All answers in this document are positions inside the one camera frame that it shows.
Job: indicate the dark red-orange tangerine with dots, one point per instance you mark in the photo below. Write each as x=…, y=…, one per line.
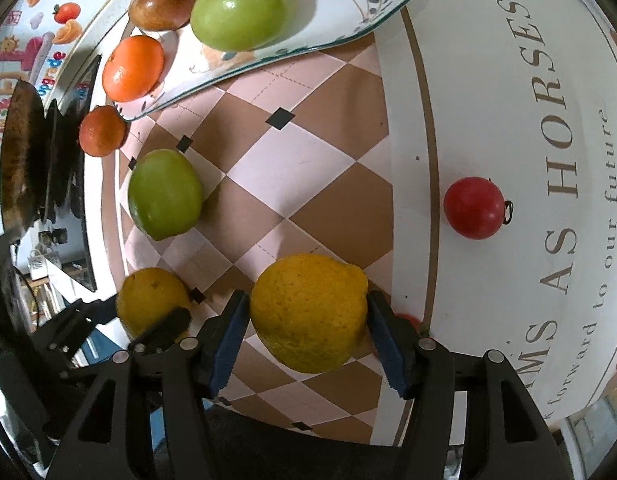
x=102, y=131

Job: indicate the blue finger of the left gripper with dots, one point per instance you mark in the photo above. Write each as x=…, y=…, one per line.
x=75, y=323

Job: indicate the brown-red apple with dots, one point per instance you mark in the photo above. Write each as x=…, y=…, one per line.
x=160, y=15

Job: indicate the orange tangerine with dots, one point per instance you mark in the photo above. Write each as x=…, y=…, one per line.
x=133, y=69

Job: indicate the red cherry tomato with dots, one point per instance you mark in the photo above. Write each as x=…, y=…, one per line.
x=412, y=320
x=476, y=208

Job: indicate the black gas stove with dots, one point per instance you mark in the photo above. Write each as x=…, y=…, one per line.
x=63, y=234

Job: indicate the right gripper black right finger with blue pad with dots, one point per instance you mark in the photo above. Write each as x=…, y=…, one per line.
x=505, y=434

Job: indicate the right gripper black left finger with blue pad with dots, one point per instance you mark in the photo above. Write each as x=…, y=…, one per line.
x=110, y=437

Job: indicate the checkered horses table mat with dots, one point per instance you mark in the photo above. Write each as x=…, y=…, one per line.
x=349, y=153

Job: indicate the oval floral ceramic plate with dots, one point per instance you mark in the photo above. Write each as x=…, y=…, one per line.
x=317, y=25

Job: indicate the colourful wall sticker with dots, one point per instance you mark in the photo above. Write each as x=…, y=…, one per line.
x=36, y=37

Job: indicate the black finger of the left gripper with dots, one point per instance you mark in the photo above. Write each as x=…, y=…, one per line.
x=163, y=334

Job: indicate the green apple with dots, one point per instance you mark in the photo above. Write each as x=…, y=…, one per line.
x=240, y=25
x=165, y=194

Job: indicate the yellow citrus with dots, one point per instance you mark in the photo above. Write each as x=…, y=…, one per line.
x=310, y=311
x=148, y=295

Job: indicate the black frying pan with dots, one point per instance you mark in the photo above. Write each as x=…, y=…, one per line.
x=23, y=160

